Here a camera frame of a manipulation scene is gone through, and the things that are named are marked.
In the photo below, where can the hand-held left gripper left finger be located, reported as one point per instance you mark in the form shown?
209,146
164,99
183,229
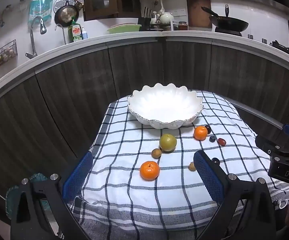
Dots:
77,177

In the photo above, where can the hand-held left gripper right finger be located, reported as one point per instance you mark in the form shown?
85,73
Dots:
208,177

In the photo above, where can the dark purple grape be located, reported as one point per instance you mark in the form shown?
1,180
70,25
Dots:
215,161
208,129

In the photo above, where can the small brown longan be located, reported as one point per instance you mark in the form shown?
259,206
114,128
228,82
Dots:
191,166

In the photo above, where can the red jujube date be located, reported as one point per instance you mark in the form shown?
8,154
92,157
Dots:
222,142

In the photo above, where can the blueberry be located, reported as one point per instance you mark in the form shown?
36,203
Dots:
212,138

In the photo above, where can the mandarin orange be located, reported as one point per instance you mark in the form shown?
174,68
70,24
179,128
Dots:
149,170
200,133

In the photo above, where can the green round fruit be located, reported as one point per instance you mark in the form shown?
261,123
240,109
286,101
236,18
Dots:
167,142

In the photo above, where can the large brown longan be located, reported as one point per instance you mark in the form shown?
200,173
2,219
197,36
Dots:
156,153

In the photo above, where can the white scalloped bowl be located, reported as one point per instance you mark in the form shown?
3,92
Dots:
164,105

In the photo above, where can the teal translucent slipper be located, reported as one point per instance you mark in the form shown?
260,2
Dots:
38,177
11,200

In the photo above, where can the blue white checkered cloth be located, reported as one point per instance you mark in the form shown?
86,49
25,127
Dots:
134,195

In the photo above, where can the dark wood kitchen counter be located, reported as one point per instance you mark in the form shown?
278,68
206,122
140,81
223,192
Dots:
84,85

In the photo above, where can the black stove burner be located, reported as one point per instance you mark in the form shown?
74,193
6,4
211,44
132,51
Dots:
228,33

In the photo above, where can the black wok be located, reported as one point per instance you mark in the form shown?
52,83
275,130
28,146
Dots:
230,23

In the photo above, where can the small pump soap bottle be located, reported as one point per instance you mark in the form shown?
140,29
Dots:
84,33

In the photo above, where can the small curved tap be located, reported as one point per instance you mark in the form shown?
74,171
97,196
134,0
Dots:
64,33

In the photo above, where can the tall chrome faucet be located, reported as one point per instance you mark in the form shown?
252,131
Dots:
32,40

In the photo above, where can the red-brown jar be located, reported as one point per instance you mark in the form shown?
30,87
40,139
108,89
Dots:
182,26

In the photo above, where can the green dish soap bottle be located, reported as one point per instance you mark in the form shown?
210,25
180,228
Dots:
75,32

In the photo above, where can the wooden cutting board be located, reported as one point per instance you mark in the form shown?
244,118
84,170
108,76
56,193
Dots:
197,12

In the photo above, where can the green tray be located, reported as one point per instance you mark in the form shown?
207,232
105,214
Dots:
124,28

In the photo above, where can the white teapot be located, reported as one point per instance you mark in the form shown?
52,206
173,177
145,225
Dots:
166,18

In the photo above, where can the hanging frying pan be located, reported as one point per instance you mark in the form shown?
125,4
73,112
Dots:
66,16

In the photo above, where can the black knife block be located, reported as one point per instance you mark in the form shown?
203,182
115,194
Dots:
144,22

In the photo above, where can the white ceramic cup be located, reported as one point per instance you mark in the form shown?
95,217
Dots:
154,17

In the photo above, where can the teal plastic bag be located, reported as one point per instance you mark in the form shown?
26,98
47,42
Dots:
40,10

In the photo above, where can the white hanging ladle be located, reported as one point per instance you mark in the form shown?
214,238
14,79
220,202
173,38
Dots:
162,5

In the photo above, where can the round metal steamer rack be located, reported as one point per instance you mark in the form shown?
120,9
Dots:
69,0

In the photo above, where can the white wall socket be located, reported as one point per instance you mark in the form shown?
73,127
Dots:
179,11

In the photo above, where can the dark wooden window frame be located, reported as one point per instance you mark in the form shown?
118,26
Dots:
99,2

